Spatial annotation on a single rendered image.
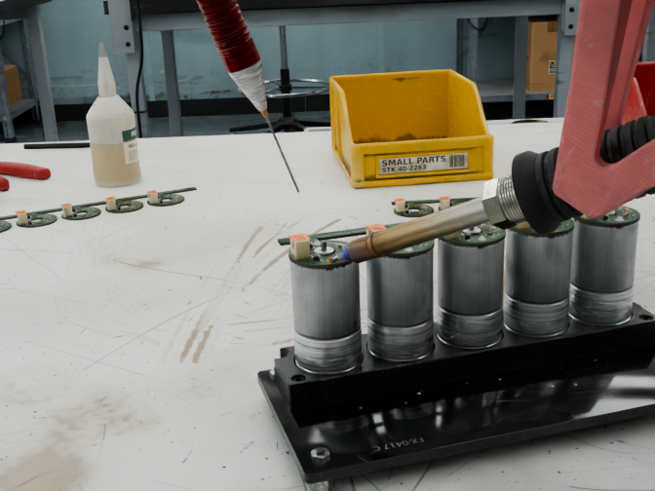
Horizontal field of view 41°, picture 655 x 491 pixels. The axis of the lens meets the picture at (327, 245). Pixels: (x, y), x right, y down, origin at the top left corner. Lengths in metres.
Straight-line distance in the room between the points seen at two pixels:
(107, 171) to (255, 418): 0.35
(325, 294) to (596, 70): 0.12
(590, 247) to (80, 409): 0.20
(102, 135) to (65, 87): 4.32
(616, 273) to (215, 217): 0.29
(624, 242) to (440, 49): 4.46
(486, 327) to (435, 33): 4.46
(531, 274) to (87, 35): 4.61
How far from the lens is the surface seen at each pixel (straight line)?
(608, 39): 0.23
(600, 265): 0.35
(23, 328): 0.43
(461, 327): 0.33
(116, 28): 2.69
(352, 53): 4.75
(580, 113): 0.24
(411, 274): 0.31
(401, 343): 0.32
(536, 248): 0.33
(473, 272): 0.32
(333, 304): 0.30
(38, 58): 3.44
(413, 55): 4.78
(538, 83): 4.46
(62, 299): 0.46
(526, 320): 0.34
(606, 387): 0.33
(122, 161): 0.65
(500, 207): 0.26
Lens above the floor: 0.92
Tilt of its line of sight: 20 degrees down
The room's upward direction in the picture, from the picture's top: 2 degrees counter-clockwise
